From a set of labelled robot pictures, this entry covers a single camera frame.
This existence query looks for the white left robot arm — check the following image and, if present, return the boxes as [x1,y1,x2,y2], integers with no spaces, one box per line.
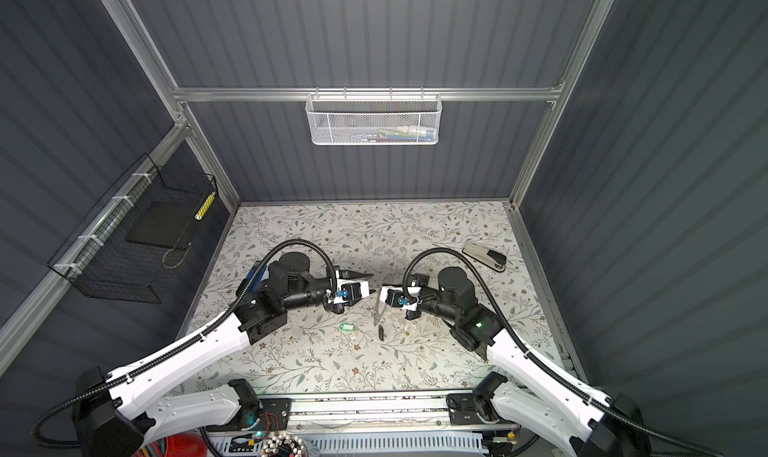
[72,252,371,456]

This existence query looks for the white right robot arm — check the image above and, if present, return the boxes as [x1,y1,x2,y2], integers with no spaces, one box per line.
[386,267,652,456]

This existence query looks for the blue stapler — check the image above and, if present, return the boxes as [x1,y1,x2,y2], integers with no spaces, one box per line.
[235,264,266,299]

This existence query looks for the yellow marker pen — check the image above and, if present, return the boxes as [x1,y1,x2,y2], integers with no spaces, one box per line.
[194,191,216,221]

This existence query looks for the black pad in basket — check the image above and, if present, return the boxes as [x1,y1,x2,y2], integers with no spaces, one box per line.
[125,201,202,251]

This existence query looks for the red round object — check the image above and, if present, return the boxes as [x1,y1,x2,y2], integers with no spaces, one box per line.
[134,433,208,457]

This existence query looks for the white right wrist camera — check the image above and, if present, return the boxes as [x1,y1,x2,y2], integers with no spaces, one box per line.
[379,286,419,311]

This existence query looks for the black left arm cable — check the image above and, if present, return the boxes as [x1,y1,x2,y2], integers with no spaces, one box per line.
[29,239,338,450]

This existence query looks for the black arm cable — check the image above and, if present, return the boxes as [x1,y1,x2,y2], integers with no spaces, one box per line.
[29,239,338,450]
[401,247,724,457]

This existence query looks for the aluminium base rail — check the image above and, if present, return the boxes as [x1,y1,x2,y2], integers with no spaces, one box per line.
[260,388,519,434]

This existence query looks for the white perforated cable tray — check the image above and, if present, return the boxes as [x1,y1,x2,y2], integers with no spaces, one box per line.
[206,431,490,457]

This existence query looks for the white wire mesh basket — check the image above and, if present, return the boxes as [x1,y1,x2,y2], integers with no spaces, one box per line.
[305,95,443,146]

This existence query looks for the round LED ring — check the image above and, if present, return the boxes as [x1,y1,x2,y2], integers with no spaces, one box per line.
[260,431,307,457]

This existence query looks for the black wire basket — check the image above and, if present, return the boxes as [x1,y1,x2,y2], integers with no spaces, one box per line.
[48,158,218,304]

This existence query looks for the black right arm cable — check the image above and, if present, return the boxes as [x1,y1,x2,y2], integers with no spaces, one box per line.
[401,247,724,457]

